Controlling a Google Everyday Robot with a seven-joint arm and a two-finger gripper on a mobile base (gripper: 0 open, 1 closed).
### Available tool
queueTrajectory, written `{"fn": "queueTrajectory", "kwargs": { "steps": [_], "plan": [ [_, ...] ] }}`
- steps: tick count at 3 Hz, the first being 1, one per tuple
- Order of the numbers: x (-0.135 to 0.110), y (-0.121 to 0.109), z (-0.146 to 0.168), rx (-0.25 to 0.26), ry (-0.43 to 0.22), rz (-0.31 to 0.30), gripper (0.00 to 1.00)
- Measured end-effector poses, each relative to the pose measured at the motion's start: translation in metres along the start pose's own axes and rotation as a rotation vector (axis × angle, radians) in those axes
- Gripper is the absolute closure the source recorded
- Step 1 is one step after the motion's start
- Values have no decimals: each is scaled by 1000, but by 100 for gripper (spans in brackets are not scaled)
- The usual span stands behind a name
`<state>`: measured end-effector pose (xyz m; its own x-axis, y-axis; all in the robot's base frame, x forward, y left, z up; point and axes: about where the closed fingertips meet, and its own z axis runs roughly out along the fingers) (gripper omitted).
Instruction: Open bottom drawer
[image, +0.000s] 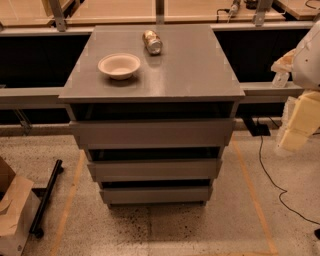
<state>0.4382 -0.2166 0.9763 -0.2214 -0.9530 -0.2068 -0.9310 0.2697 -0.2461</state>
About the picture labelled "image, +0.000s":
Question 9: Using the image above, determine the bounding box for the grey top drawer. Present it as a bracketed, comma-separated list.
[70, 119, 234, 149]

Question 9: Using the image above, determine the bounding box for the cardboard box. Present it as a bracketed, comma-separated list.
[0, 157, 40, 256]

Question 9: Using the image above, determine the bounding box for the grey metal rail shelf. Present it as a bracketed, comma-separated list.
[0, 21, 315, 109]

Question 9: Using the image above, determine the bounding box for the grey drawer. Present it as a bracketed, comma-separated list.
[70, 119, 234, 149]
[100, 186, 213, 205]
[88, 159, 222, 182]

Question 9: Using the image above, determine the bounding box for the metal soda can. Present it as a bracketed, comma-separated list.
[142, 30, 163, 55]

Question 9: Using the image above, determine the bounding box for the grey bottom drawer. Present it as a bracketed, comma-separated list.
[100, 186, 213, 205]

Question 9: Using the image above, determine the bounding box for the beige paper bowl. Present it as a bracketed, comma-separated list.
[98, 53, 141, 80]

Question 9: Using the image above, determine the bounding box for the grey middle drawer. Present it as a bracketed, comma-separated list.
[88, 159, 222, 182]

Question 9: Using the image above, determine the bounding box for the black floor bracket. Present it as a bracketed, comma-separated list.
[242, 117, 271, 137]

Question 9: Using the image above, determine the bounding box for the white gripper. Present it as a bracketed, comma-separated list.
[271, 49, 320, 152]

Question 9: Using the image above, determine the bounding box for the black floor cable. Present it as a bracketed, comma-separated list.
[258, 116, 320, 226]

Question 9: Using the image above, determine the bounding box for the grey drawer cabinet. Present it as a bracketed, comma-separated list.
[59, 25, 244, 191]

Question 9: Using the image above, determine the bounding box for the black metal bar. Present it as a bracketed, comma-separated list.
[29, 159, 64, 239]

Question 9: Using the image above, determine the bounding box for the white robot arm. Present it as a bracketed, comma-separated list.
[271, 21, 320, 152]

